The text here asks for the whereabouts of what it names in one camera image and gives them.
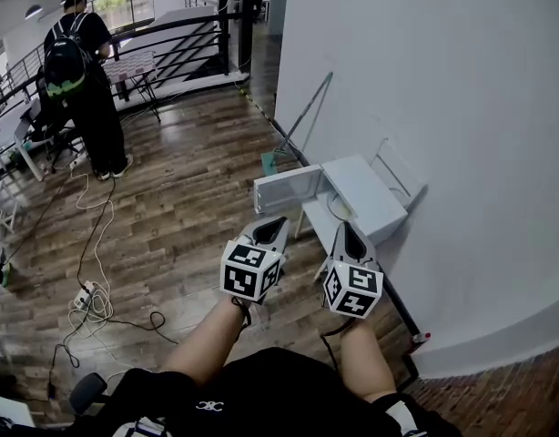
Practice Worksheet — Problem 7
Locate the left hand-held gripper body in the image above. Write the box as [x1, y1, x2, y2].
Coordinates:
[219, 215, 290, 307]

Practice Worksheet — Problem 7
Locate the black office chair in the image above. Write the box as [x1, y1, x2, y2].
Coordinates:
[30, 68, 87, 173]

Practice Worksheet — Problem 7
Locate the person's black shirt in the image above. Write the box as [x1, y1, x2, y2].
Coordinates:
[69, 346, 463, 437]

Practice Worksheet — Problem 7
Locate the white desk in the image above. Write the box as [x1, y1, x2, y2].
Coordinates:
[0, 97, 46, 184]

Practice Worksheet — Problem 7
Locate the teal mop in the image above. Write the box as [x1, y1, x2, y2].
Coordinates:
[260, 71, 334, 178]

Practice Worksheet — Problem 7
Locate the folding table with checkered cloth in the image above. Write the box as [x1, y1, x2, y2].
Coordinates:
[101, 50, 163, 123]

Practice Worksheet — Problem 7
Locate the person's left forearm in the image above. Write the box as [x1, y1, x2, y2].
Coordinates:
[162, 296, 254, 387]

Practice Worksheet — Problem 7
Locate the black wrist strap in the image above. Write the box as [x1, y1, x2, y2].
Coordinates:
[230, 296, 254, 332]

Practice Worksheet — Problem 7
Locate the person's right forearm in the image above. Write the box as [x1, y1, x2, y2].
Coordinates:
[337, 317, 399, 403]

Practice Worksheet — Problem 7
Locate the window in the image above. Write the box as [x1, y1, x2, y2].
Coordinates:
[91, 0, 156, 32]

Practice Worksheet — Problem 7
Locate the white power strip with cables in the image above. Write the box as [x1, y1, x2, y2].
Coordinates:
[46, 175, 180, 401]

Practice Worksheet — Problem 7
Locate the white microwave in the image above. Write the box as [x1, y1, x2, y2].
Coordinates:
[253, 154, 409, 246]

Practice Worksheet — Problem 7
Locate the black chair armrest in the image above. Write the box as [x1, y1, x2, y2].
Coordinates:
[68, 372, 110, 416]

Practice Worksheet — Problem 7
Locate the black metal railing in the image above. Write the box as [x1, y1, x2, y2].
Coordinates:
[0, 0, 256, 129]

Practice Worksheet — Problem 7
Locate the white folded frame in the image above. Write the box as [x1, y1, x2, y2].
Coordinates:
[370, 137, 429, 209]

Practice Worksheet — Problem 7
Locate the white grey bag strap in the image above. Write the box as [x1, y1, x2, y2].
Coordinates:
[120, 416, 172, 437]

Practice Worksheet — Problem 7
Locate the long white floor cable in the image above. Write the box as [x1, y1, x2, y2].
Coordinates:
[67, 169, 117, 339]

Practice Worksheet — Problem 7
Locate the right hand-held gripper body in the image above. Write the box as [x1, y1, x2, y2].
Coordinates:
[322, 219, 385, 320]

